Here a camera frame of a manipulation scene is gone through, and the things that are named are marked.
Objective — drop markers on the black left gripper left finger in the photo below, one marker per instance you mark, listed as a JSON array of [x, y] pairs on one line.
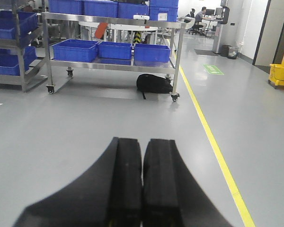
[[107, 194]]

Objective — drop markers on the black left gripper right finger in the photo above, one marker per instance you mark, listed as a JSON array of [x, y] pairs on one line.
[[171, 195]]

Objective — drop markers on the black trash bin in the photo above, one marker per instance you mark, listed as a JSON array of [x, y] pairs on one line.
[[231, 52]]

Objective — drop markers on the black backpack on floor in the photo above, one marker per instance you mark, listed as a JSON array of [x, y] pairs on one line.
[[148, 83]]

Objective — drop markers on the steel wheeled cart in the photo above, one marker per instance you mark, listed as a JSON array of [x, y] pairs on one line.
[[169, 68]]

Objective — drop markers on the blue crate lower middle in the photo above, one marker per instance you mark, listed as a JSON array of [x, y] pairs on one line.
[[113, 50]]

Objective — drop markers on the blue crate lower right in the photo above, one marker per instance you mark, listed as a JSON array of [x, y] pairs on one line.
[[151, 52]]

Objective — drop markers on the blue crate lower left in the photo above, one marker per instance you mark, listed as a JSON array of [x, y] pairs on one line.
[[75, 50]]

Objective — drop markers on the steel rack at left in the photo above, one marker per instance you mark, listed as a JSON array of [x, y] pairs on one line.
[[19, 63]]

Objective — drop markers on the yellow mop bucket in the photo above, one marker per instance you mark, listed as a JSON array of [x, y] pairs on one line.
[[276, 74]]

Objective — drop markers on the blue crate on rack lower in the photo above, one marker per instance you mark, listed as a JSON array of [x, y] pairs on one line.
[[9, 64]]

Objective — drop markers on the blue crate on rack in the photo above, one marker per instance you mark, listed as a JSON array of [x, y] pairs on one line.
[[9, 64], [28, 23]]

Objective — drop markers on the seated person at desk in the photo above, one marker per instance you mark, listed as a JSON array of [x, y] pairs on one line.
[[198, 19]]

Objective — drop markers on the blue crates atop cart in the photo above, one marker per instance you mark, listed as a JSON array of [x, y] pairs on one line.
[[156, 10]]

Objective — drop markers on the blue crate on rack upper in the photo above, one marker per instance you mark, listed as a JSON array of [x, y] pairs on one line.
[[28, 23]]

